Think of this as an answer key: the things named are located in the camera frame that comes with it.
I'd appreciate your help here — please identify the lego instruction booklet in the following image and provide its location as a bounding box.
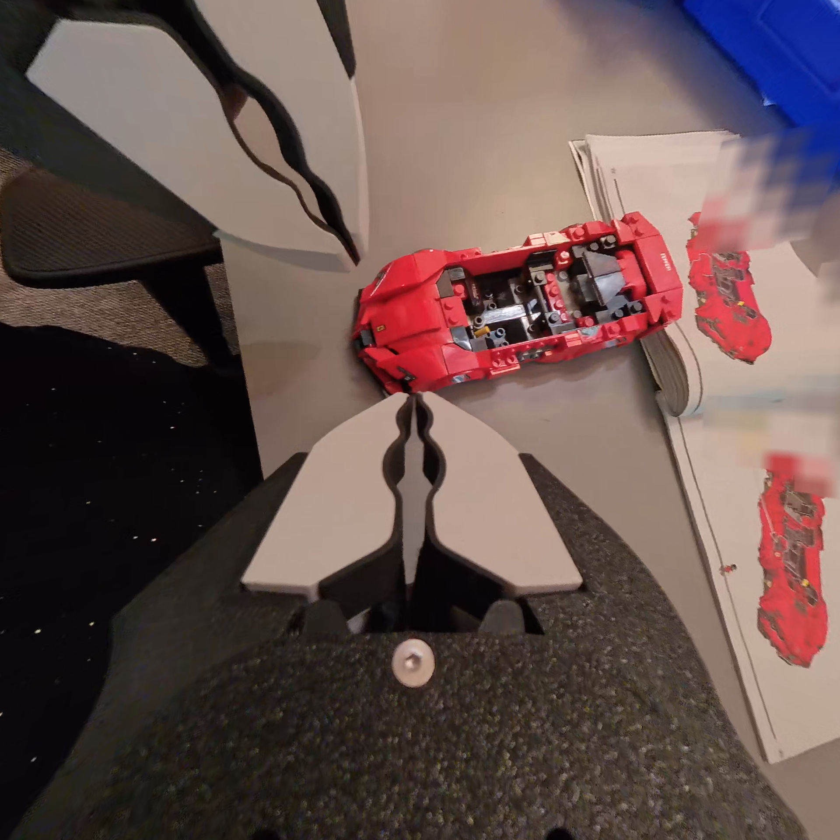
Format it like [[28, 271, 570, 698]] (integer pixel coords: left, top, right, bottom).
[[567, 131, 840, 765]]

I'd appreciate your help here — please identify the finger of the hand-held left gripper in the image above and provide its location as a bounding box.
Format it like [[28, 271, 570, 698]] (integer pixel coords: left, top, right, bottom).
[[196, 0, 370, 258], [25, 16, 362, 274]]

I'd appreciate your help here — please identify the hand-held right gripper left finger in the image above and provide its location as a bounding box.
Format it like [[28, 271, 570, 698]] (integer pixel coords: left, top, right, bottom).
[[241, 392, 416, 601]]

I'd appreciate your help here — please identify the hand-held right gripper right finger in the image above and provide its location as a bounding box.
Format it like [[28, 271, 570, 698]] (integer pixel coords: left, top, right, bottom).
[[415, 390, 585, 599]]

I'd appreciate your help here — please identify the blue plastic bin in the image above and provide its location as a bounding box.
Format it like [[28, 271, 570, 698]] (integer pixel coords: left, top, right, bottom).
[[679, 0, 840, 132]]

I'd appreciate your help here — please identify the red lego car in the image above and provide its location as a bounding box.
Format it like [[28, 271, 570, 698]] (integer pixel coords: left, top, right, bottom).
[[351, 211, 685, 396]]

